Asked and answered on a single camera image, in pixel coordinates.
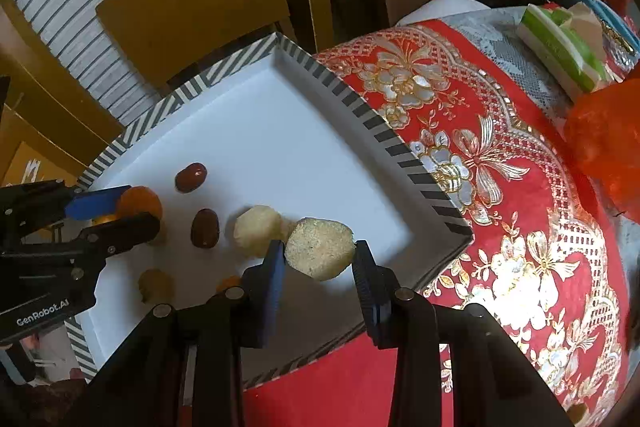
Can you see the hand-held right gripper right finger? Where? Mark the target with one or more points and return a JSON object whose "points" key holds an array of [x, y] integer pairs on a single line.
{"points": [[372, 302]]}

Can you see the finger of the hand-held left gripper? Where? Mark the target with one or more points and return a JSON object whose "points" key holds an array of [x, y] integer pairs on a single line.
{"points": [[95, 203], [125, 229]]}

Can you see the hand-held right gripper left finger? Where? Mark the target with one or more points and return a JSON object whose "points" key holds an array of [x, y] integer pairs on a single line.
{"points": [[272, 302]]}

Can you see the large orange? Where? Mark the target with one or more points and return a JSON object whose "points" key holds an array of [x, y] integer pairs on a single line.
{"points": [[142, 203]]}

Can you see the small orange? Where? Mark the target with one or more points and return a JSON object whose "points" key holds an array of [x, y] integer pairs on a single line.
{"points": [[229, 283]]}

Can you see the round tan longan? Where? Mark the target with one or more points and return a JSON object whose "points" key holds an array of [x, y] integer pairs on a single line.
{"points": [[156, 285]]}

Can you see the pale peeled fruit chunk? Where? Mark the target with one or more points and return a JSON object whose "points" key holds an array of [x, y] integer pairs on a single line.
{"points": [[320, 253], [257, 229]]}

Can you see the red date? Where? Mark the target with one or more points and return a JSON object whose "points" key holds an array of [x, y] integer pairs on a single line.
{"points": [[205, 228], [191, 177]]}

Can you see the white tray with striped rim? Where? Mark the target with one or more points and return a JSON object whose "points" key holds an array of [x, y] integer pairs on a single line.
{"points": [[280, 142]]}

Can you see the red gold floral tablecloth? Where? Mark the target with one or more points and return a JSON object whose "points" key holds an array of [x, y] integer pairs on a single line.
{"points": [[500, 232]]}

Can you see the white ribbed board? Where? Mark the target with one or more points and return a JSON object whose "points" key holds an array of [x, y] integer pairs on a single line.
{"points": [[75, 17]]}

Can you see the orange plastic bag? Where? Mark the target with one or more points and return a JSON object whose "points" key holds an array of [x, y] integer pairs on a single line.
{"points": [[605, 147]]}

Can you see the green white tissue pack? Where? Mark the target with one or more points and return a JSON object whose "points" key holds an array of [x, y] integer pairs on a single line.
{"points": [[565, 52]]}

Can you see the beige small box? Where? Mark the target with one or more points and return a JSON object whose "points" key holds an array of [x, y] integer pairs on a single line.
{"points": [[585, 24]]}

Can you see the blue printed packet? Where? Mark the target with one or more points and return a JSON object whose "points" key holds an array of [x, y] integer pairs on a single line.
{"points": [[612, 27]]}

